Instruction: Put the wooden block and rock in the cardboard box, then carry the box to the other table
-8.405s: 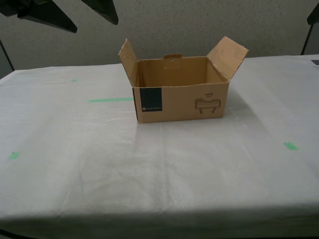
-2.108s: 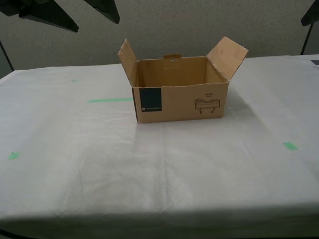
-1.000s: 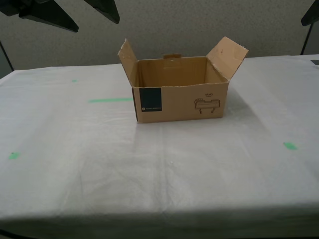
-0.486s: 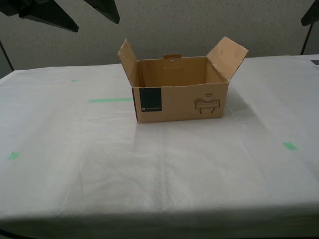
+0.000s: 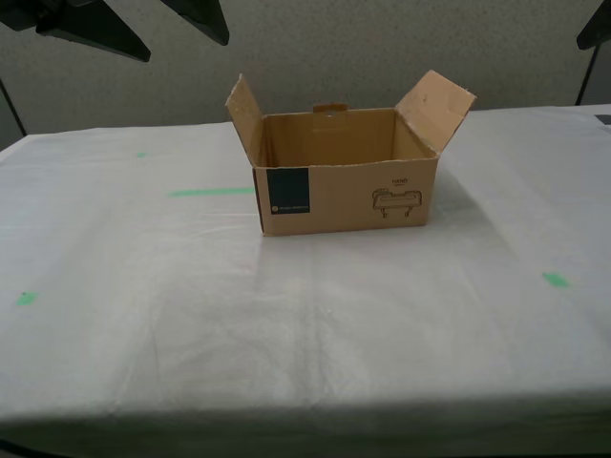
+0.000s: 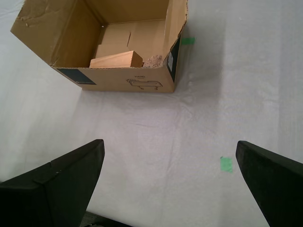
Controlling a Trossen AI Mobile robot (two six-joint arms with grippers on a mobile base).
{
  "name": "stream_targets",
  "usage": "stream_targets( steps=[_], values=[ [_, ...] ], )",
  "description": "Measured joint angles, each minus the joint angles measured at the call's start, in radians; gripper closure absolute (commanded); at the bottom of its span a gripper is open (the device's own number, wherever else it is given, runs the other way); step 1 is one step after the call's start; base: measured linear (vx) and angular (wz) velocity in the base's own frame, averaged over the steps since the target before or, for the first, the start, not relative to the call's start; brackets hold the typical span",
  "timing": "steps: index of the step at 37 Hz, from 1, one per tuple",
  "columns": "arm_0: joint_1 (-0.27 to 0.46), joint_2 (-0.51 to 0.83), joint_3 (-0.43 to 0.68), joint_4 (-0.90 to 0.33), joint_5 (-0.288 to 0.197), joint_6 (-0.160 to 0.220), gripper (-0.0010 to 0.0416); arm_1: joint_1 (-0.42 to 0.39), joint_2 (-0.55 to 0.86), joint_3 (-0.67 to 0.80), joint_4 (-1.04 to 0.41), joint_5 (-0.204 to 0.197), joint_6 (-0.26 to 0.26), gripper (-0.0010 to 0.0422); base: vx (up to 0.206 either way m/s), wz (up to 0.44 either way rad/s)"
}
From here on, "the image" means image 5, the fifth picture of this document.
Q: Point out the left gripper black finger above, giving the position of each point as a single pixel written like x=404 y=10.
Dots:
x=205 y=16
x=86 y=24

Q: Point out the brown cardboard box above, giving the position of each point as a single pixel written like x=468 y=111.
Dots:
x=343 y=200

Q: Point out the white table cloth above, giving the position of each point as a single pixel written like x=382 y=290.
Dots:
x=286 y=310

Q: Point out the dark flat device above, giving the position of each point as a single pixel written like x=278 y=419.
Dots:
x=604 y=119

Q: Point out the green tape strip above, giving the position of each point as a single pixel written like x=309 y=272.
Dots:
x=210 y=192

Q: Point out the dark partition frame post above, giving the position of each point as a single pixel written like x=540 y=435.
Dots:
x=587 y=76
x=14 y=112

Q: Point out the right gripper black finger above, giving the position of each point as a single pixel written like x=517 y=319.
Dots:
x=599 y=28

